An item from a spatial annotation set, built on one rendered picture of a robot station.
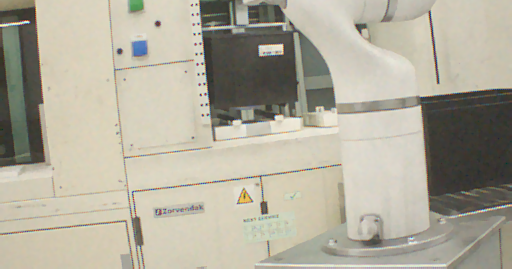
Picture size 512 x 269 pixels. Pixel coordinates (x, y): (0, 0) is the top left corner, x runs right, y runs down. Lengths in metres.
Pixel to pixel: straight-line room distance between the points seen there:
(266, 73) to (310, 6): 0.95
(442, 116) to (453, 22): 0.47
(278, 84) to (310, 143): 0.24
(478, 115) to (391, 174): 0.45
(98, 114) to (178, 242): 0.33
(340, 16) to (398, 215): 0.27
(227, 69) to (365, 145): 0.93
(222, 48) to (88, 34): 0.38
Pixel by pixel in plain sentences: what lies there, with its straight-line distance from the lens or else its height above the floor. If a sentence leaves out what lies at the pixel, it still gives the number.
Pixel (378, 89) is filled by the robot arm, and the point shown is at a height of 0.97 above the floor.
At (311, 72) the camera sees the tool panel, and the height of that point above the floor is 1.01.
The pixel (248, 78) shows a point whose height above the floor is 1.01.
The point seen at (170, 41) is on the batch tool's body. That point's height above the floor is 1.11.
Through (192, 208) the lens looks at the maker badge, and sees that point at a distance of 1.74.
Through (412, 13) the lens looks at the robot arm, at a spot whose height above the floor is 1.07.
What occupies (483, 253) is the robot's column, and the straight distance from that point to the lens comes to 1.12.
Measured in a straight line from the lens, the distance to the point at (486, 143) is 1.48.
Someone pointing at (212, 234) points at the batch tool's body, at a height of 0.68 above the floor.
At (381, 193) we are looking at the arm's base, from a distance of 1.05.
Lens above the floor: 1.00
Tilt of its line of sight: 3 degrees down
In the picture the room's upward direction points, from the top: 6 degrees counter-clockwise
